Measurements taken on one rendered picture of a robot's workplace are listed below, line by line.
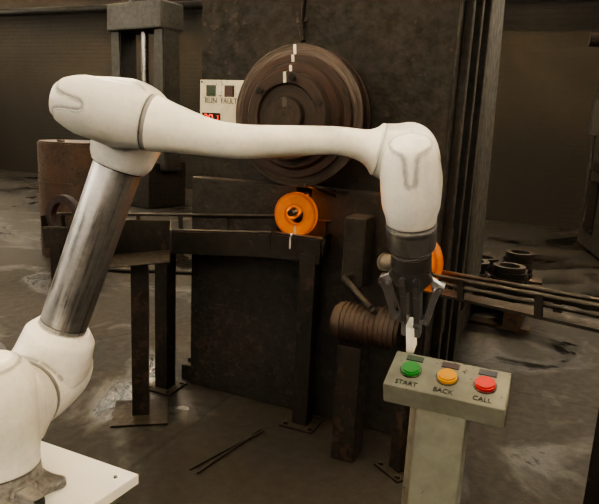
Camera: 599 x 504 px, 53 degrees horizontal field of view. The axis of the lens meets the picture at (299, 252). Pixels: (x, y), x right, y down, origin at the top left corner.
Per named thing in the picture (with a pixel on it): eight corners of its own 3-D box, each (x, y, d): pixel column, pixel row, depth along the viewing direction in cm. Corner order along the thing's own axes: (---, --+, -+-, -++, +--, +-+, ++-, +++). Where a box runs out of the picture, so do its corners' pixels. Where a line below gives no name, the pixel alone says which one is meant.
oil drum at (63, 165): (79, 242, 515) (76, 137, 496) (135, 251, 492) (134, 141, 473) (23, 254, 461) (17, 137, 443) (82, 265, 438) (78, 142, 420)
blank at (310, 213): (277, 191, 213) (273, 192, 210) (317, 191, 207) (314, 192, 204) (278, 234, 216) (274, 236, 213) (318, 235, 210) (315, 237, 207)
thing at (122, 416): (101, 402, 231) (97, 219, 216) (171, 399, 236) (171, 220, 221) (94, 428, 211) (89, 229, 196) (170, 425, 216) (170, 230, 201)
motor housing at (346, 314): (333, 440, 211) (343, 295, 200) (394, 456, 203) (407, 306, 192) (320, 457, 200) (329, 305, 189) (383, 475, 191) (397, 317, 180)
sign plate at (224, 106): (202, 127, 233) (203, 80, 229) (261, 130, 223) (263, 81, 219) (199, 127, 231) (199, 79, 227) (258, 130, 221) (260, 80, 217)
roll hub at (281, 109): (255, 159, 205) (252, 75, 200) (331, 158, 193) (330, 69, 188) (247, 160, 200) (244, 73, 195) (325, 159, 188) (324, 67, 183)
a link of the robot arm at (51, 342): (-25, 414, 125) (30, 375, 147) (46, 444, 125) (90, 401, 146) (90, 60, 111) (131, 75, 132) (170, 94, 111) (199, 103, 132)
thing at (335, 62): (246, 185, 219) (241, 52, 211) (369, 186, 200) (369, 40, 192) (238, 186, 214) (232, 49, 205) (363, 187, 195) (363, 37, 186)
